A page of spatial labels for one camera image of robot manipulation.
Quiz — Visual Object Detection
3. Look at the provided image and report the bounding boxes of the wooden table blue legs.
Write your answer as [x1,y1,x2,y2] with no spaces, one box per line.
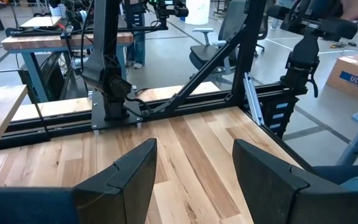
[1,30,135,103]

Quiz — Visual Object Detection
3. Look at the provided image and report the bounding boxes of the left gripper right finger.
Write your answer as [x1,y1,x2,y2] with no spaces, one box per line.
[232,138,311,224]

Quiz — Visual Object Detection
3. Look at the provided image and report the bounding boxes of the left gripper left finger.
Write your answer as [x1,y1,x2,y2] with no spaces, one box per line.
[73,138,158,224]

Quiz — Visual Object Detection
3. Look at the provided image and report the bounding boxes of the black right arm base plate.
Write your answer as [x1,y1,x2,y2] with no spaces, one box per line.
[91,90,144,131]

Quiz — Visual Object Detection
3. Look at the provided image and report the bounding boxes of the black aluminium rig frame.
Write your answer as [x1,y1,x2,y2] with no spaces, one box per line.
[0,0,316,169]

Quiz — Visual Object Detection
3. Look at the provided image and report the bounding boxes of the black office chair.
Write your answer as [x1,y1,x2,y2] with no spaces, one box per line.
[189,0,265,80]

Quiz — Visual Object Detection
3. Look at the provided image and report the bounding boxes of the person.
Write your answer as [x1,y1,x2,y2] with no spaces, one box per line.
[128,18,146,70]

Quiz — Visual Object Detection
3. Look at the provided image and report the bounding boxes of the white flat tray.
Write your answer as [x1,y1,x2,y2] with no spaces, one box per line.
[19,15,62,29]

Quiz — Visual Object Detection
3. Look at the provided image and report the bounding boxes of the cardboard box blue label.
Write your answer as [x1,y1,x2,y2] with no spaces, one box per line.
[326,54,358,106]

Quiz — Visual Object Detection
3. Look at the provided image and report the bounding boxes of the silver metal bracket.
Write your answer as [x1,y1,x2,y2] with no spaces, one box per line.
[243,72,265,126]

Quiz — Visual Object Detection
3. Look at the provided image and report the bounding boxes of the white cylinder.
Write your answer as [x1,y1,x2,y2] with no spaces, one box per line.
[185,0,211,26]

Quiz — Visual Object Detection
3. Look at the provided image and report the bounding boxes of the black box white labels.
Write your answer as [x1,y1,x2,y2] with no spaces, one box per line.
[261,95,300,139]

